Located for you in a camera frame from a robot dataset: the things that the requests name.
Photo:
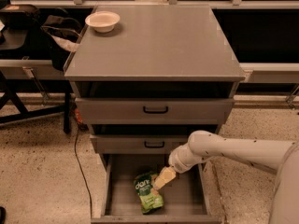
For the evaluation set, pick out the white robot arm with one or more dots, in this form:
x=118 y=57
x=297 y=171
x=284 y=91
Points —
x=279 y=157

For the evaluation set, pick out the grey top drawer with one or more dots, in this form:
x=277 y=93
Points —
x=154 y=111

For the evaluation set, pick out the grey middle drawer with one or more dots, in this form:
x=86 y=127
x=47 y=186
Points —
x=136 y=144

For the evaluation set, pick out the black case on table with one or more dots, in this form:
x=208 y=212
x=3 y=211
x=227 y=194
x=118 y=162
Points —
x=19 y=16

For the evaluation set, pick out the green rice chip bag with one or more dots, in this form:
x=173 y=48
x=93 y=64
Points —
x=150 y=198

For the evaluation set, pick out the white bowl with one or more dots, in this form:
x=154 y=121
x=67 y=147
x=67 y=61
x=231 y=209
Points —
x=102 y=21

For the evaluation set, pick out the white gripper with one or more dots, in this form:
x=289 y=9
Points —
x=177 y=160

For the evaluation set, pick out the black folding table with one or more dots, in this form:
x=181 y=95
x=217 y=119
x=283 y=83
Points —
x=27 y=66

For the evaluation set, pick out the dark bag with straps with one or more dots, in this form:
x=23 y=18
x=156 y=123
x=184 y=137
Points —
x=62 y=35

